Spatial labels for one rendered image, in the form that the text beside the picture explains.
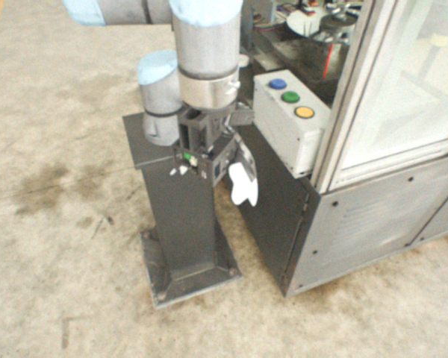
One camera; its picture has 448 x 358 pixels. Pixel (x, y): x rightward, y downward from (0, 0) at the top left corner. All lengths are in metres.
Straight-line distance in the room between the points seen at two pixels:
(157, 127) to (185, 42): 0.56
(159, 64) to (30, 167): 1.56
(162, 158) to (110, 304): 0.82
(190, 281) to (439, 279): 1.13
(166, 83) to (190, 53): 0.47
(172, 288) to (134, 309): 0.18
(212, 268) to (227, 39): 1.24
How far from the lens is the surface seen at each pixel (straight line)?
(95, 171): 2.04
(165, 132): 0.90
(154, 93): 0.85
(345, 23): 1.18
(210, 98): 0.39
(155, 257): 1.55
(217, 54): 0.36
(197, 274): 1.48
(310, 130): 0.75
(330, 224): 1.02
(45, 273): 1.70
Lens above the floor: 1.33
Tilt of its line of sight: 47 degrees down
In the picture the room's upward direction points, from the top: straight up
